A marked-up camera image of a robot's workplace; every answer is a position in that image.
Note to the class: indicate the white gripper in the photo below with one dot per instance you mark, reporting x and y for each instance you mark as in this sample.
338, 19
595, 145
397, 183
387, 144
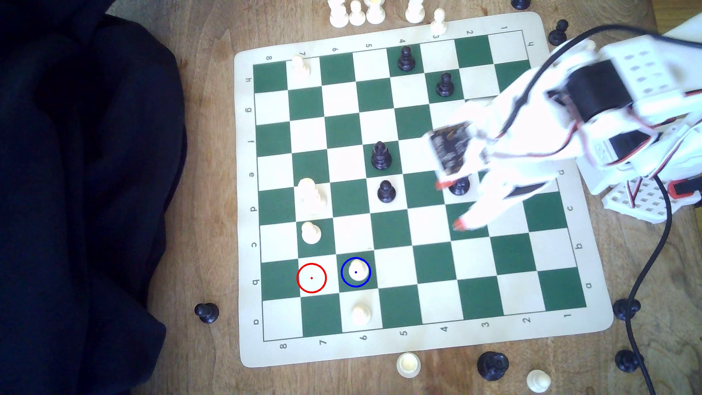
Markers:
491, 208

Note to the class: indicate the white chess pawn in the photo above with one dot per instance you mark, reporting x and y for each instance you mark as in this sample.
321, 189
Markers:
357, 15
361, 314
538, 380
300, 66
437, 22
311, 232
356, 271

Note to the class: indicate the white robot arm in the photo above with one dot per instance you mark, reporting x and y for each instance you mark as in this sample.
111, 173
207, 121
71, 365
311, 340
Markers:
641, 66

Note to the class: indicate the black chess knight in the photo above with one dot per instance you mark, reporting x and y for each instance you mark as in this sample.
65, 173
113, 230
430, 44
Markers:
459, 187

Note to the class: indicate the black chess pawn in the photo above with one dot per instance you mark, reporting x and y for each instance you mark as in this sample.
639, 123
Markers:
406, 58
557, 36
386, 191
445, 85
622, 310
627, 360
207, 312

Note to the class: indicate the green and cream chess mat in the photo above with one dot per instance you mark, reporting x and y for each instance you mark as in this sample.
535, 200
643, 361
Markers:
395, 241

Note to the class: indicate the black chess bishop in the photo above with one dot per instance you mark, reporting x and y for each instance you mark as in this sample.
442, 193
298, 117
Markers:
381, 156

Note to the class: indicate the white chess queen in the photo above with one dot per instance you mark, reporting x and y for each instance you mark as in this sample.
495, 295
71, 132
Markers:
311, 195

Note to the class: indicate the large black chess piece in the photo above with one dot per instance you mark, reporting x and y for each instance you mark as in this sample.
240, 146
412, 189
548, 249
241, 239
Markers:
492, 366

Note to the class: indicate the white chess rook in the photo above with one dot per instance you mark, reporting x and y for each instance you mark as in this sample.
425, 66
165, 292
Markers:
408, 365

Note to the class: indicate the tall white chess piece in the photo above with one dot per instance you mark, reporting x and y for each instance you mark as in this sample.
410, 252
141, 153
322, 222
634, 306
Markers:
338, 14
375, 11
415, 11

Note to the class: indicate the dark navy cloth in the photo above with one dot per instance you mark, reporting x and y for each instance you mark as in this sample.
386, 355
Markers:
82, 192

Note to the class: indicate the gripper mounted camera module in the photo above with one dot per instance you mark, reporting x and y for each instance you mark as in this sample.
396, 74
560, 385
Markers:
452, 151

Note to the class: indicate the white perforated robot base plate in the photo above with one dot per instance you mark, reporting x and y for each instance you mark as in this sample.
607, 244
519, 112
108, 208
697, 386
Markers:
647, 204

